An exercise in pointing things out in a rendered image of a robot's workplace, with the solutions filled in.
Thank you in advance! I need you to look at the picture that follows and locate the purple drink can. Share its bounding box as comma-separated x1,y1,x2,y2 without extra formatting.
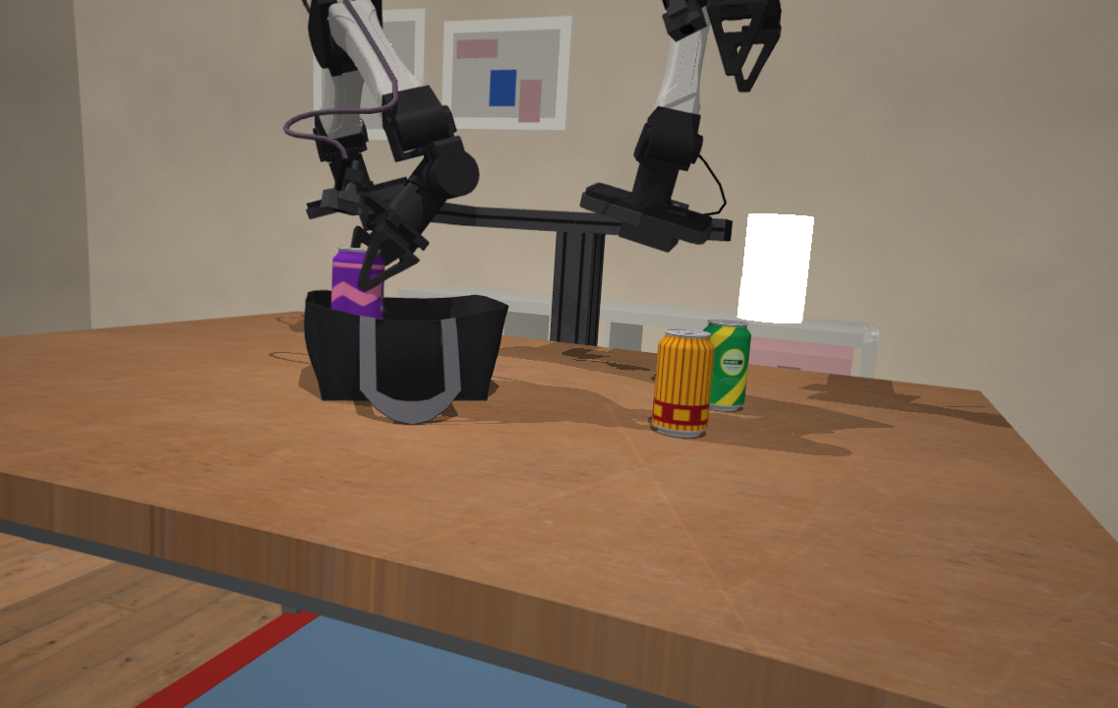
331,247,385,319

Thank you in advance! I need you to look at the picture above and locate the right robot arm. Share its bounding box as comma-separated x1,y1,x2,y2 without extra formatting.
307,0,480,215

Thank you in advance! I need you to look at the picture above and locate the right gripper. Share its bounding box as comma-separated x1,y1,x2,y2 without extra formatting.
338,167,440,291

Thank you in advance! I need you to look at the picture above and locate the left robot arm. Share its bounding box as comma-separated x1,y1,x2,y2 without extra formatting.
585,0,712,232

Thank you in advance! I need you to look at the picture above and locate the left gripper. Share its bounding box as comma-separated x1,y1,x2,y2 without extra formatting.
697,0,781,92

